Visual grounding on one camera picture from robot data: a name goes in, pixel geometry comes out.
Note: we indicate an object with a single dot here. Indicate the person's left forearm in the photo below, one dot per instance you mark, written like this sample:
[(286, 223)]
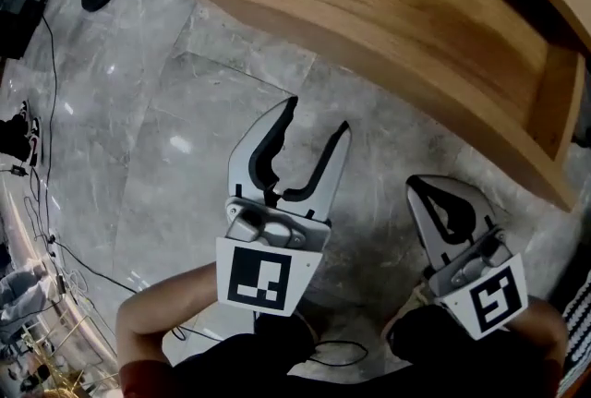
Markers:
[(152, 313)]

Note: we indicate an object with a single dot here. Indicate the person's black trousers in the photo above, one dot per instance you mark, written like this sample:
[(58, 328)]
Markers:
[(277, 364)]

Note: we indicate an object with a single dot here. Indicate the black glass cabinet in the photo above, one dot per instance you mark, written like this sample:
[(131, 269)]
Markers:
[(18, 17)]

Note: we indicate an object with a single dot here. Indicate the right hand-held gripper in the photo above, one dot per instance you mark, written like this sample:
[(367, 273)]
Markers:
[(494, 299)]

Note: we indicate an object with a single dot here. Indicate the person's right forearm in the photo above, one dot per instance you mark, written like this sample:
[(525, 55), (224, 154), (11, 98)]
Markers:
[(549, 327)]

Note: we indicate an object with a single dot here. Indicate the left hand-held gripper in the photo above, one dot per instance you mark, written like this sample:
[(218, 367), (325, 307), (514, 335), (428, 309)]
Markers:
[(258, 276)]

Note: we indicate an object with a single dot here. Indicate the black white striped cushion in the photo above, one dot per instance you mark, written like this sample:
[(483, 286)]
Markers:
[(577, 331)]

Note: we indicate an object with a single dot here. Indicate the person's white right shoe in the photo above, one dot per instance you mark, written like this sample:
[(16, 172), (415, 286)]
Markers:
[(421, 294)]

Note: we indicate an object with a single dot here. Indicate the person's red shirt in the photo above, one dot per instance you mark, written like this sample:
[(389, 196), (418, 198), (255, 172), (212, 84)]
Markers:
[(143, 382)]

